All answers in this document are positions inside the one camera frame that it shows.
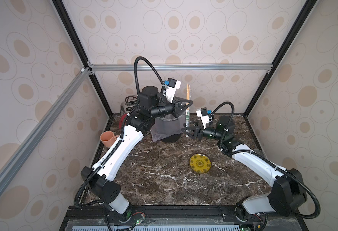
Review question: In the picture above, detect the black toaster power cord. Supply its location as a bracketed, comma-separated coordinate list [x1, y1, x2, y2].
[124, 95, 141, 106]

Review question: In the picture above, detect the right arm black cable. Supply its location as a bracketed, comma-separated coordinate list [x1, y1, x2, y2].
[210, 101, 321, 219]

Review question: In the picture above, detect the orange ceramic mug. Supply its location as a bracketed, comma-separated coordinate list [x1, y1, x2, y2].
[100, 131, 119, 148]

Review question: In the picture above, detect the black corner frame post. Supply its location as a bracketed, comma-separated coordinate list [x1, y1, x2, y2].
[243, 0, 317, 119]

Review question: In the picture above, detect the yellow patterned round plate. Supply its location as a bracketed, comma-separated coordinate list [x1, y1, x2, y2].
[189, 153, 211, 173]

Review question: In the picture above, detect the red polka dot toaster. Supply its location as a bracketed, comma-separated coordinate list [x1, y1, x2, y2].
[119, 113, 128, 129]

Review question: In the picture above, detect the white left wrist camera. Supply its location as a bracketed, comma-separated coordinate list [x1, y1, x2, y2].
[163, 78, 182, 104]

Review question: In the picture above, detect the green clear chopstick wrapper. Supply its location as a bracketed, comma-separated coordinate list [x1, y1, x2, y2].
[184, 83, 193, 136]

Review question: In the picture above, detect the clear plastic bin liner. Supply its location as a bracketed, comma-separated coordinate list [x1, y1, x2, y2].
[150, 113, 187, 142]

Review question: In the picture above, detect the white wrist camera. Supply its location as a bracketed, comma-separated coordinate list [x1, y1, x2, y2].
[196, 107, 213, 129]
[163, 78, 182, 104]

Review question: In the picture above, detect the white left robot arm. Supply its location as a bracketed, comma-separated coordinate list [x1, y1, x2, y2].
[74, 86, 193, 220]

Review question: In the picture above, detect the wooden disposable chopsticks pair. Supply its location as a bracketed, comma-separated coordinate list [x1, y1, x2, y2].
[186, 84, 191, 101]

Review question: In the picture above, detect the silver aluminium frame rail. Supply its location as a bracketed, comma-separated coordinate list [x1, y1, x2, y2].
[0, 63, 273, 196]

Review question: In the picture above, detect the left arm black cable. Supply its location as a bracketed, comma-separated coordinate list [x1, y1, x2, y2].
[73, 56, 165, 209]

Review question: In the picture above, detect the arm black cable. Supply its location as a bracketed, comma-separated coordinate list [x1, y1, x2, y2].
[210, 101, 321, 219]
[73, 56, 165, 209]

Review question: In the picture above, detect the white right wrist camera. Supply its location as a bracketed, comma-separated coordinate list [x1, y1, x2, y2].
[196, 107, 213, 129]

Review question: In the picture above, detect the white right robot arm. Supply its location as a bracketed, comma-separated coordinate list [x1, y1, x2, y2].
[182, 115, 307, 220]

